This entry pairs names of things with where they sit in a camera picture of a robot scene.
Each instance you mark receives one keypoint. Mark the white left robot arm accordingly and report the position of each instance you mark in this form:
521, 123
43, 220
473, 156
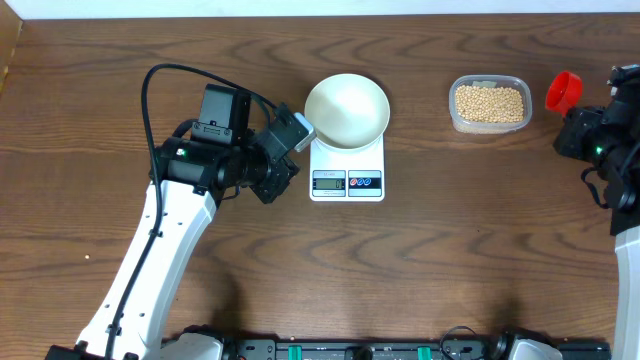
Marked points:
239, 140

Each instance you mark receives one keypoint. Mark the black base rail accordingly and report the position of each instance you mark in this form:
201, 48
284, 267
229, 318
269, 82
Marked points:
452, 348

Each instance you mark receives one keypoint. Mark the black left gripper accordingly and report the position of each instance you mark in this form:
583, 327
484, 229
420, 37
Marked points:
279, 174

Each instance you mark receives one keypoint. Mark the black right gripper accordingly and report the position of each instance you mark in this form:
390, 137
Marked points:
579, 121

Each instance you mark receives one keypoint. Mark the clear plastic soybean container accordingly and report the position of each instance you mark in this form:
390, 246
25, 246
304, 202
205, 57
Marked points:
490, 104

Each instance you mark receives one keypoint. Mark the cream ceramic bowl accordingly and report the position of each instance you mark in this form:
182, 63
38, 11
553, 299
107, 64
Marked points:
348, 111

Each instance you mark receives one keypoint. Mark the red measuring scoop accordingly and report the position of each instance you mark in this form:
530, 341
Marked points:
564, 93

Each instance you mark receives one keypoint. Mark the white digital kitchen scale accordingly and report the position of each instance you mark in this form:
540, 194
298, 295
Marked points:
347, 175

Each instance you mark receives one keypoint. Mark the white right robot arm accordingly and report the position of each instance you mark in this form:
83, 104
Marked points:
608, 139

